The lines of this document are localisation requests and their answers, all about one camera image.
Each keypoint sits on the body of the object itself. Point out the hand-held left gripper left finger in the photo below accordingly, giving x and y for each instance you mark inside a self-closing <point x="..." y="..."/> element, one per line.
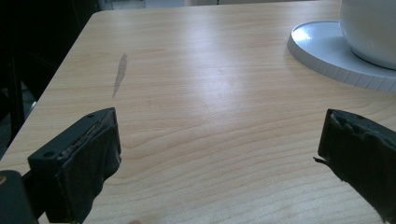
<point x="84" y="155"/>

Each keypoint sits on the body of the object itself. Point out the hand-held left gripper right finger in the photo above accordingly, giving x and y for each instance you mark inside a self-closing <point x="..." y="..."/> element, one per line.
<point x="361" y="149"/>

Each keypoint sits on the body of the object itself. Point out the white stand with round base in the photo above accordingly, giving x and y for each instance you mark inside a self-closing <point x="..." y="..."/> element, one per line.
<point x="320" y="46"/>

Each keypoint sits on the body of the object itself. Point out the white bowl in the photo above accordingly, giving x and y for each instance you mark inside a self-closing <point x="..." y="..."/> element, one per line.
<point x="370" y="28"/>

